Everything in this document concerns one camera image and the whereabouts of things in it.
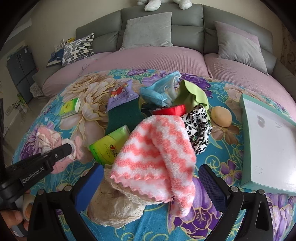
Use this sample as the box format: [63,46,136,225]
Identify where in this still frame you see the beige potato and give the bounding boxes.
[211,106,232,128]

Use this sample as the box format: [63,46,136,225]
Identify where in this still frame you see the black white patterned cushion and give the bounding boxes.
[62,33,94,67]

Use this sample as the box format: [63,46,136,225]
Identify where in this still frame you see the beige patterned curtain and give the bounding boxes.
[280,26,296,75]

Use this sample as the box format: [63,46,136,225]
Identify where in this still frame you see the pink sofa seat cover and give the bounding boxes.
[41,47,295,119]

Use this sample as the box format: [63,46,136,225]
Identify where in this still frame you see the green tissue pack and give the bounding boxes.
[89,125,130,166]

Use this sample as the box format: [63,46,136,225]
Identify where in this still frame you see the pink white striped fuzzy towel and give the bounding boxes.
[110,115,196,217]

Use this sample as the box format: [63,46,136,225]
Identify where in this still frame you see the purple cartoon snack packet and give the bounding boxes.
[107,79,139,111]

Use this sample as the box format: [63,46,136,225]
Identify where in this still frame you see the pink white cloth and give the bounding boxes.
[36,127,85,174]

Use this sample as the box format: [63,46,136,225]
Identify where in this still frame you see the lime green cloth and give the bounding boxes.
[173,80,209,116]

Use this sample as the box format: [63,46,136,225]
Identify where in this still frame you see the dark blue cabinet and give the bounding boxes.
[6,46,37,104]

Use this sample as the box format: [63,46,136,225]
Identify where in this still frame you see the red ribbon ring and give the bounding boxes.
[151,104,188,117]

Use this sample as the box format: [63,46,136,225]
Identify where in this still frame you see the dark green cloth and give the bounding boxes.
[105,98,145,135]

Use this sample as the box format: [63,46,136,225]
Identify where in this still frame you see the grey sofa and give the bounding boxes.
[75,3,295,97]

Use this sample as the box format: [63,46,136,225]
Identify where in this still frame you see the black white leopard cloth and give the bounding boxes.
[181,104,212,155]

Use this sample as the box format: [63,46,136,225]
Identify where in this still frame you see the grey white plush dog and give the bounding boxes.
[137,0,192,11]

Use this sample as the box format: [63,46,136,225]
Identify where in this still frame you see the person's left hand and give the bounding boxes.
[1,210,29,231]

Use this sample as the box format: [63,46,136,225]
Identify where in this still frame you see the white tray teal rim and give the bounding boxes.
[240,94,295,196]

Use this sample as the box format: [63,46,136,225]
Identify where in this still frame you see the grey pink right cushion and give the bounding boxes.
[215,21,268,74]

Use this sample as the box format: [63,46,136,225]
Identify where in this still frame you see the grey middle cushion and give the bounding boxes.
[121,12,173,50]

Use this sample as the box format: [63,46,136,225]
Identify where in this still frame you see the light blue cloth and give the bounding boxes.
[140,71,181,107]

